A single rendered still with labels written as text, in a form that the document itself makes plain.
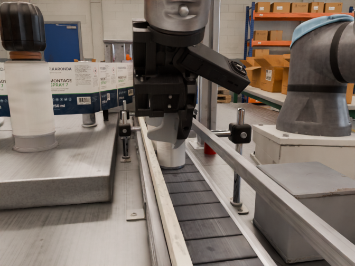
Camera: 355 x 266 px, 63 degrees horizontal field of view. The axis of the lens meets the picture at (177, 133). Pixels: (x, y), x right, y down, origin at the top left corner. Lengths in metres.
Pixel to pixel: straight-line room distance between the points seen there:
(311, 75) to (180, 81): 0.34
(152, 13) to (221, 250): 0.26
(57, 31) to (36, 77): 8.21
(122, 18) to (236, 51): 3.23
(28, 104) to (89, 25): 8.04
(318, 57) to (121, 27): 7.98
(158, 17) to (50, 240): 0.32
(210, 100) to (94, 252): 0.54
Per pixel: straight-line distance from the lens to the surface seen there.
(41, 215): 0.52
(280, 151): 0.58
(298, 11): 8.30
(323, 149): 0.61
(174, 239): 0.26
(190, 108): 0.38
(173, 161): 0.51
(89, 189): 0.52
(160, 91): 0.37
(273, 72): 3.07
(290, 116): 0.65
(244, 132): 0.45
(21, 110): 0.67
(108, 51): 1.16
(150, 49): 0.36
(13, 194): 0.55
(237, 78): 0.41
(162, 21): 0.33
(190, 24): 0.33
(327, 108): 0.65
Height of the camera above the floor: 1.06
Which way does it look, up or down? 13 degrees down
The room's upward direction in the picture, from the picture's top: straight up
